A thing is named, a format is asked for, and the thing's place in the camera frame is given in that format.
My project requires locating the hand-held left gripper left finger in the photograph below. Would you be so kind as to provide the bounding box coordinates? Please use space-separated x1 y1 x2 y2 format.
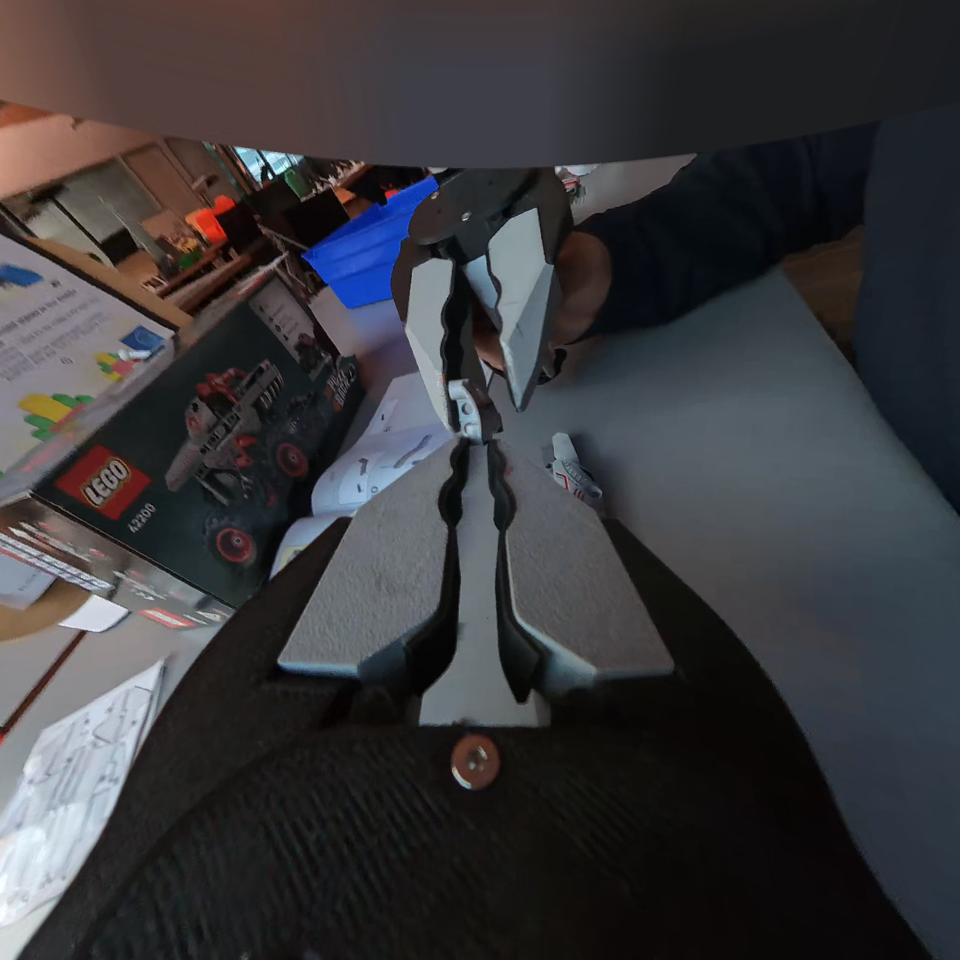
276 441 471 695

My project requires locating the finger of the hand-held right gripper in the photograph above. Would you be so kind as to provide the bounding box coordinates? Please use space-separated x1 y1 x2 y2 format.
459 207 562 414
403 257 462 435

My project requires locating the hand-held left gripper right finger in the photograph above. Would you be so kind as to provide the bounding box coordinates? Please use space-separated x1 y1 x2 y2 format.
487 440 678 705

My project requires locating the grey curved lego panel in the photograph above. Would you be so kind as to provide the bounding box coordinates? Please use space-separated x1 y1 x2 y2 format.
448 377 505 445

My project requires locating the grey red-printed lego assembly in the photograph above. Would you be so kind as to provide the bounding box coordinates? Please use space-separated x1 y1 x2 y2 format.
542 431 605 520

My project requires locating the person's right forearm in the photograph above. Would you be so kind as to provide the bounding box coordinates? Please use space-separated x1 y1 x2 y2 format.
573 123 880 348

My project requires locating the lego instruction booklet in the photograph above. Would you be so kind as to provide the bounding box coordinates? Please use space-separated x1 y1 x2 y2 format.
268 371 455 580

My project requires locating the black lego set box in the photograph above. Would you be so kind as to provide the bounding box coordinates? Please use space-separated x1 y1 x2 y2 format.
0 300 370 633

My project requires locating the person's right hand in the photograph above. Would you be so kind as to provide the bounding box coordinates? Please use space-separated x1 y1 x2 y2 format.
553 231 614 352

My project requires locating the blue plastic bin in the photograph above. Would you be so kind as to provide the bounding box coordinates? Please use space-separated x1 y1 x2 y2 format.
301 176 441 310

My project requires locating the orange bin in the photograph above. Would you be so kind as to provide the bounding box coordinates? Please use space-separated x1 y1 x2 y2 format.
186 196 235 246

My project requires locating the white sticker sheet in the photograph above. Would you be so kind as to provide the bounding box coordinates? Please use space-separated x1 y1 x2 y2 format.
0 658 168 925

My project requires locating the illustrated instruction sign board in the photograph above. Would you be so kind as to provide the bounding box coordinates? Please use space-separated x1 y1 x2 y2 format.
0 231 198 500

